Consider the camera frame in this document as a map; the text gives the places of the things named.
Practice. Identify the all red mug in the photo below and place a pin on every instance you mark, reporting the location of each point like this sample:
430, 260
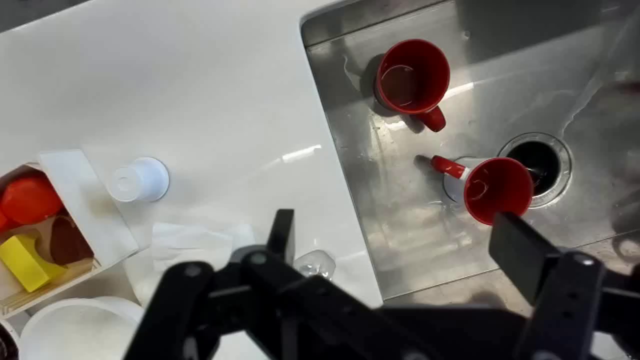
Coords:
433, 72

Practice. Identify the yellow toy block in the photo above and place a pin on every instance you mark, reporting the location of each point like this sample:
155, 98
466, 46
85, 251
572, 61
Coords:
21, 263

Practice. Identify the light wooden box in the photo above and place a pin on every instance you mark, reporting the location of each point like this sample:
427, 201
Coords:
86, 201

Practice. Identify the white cup red inside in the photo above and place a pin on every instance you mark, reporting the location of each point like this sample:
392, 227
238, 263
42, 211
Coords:
506, 193

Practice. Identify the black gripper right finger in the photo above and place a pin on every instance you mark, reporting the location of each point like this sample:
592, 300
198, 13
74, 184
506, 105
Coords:
526, 251

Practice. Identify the red round toy object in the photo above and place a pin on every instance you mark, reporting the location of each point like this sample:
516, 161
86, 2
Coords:
27, 199

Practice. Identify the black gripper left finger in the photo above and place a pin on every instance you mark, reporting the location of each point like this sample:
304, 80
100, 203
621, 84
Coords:
200, 300

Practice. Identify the white bowl with beans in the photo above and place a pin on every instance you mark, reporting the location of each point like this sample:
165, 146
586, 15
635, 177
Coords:
4, 343

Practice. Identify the empty white bowl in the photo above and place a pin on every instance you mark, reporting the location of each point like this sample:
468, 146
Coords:
80, 327

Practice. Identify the small white plastic cup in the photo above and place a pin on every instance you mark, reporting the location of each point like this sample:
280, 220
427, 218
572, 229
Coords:
141, 181

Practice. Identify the stainless steel sink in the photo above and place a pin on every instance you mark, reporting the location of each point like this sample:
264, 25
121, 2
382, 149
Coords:
401, 220

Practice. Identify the brown toy food piece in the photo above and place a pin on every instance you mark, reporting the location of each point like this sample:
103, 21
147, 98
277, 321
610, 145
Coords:
66, 240

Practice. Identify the round sink drain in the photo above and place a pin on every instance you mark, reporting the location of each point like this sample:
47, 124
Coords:
542, 156

